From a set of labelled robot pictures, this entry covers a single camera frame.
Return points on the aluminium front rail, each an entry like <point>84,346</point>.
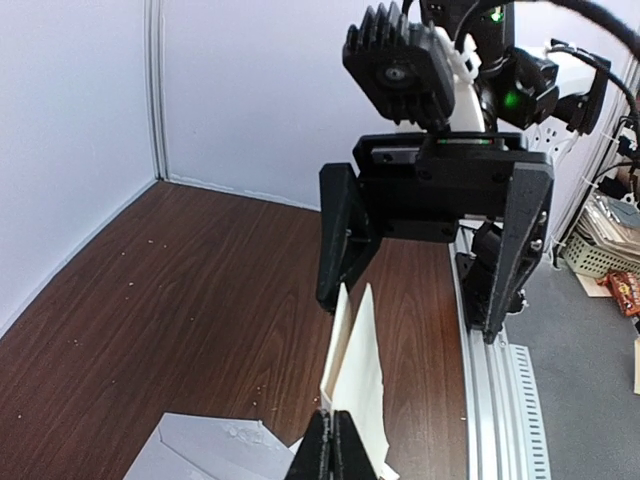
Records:
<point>505,429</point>

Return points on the cream letter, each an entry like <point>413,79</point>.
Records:
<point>352,378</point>

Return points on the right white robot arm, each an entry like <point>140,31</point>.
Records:
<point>470,94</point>

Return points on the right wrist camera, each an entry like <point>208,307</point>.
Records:
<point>402,68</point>

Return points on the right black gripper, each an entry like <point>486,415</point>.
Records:
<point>418,186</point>

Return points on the white plastic basket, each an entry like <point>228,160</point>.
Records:
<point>592,261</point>

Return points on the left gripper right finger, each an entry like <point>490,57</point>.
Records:
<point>350,459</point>

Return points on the background clutter shelf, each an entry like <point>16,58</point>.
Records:
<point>610,218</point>

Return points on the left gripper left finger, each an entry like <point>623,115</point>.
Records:
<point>312,459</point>

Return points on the pale blue envelope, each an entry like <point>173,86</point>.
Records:
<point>198,447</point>

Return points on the red snack packet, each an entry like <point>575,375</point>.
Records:
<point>624,287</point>

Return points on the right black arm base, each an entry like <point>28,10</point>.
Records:
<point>476,270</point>

